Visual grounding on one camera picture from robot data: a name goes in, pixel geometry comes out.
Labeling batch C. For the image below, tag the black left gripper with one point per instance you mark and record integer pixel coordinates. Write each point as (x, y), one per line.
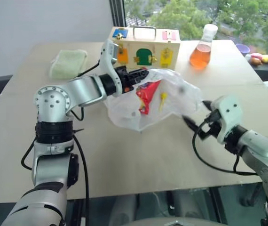
(124, 78)

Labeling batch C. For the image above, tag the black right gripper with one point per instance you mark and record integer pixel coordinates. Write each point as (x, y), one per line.
(210, 127)

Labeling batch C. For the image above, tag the clear plastic bag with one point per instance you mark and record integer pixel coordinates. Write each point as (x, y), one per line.
(171, 94)

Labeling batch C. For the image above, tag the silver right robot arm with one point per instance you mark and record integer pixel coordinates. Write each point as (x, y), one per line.
(261, 153)

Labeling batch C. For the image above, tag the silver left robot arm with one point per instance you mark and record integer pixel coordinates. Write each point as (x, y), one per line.
(54, 106)

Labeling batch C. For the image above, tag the red snack packet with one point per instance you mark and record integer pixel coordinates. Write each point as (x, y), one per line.
(147, 95)

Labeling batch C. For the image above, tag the small yellow plastic item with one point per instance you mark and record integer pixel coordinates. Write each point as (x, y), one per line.
(163, 99)

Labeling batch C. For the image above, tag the glass flask with orange liquid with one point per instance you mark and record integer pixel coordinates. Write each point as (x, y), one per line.
(201, 55)

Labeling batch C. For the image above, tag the folded light green towel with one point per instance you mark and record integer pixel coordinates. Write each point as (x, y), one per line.
(67, 63)

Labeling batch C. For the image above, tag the brown toy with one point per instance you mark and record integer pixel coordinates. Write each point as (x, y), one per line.
(255, 61)

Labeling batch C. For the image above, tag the purple bowl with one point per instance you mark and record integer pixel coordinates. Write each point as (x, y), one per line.
(242, 49)

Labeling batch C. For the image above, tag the pink toy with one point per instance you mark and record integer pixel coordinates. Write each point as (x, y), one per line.
(257, 55)

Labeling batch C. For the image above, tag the yellow toy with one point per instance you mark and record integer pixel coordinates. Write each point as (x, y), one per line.
(267, 58)

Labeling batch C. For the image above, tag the grey rounded robot body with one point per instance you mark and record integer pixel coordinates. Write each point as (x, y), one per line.
(171, 221)

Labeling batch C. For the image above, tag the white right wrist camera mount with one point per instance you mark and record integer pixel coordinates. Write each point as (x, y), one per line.
(229, 113)

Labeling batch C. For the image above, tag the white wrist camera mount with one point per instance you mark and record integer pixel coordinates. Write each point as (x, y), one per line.
(109, 61)
(229, 113)

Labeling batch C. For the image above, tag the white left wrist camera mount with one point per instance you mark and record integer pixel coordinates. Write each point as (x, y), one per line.
(109, 61)

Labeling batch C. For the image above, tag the dark window frame post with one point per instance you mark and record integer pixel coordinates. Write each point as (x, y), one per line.
(118, 18)

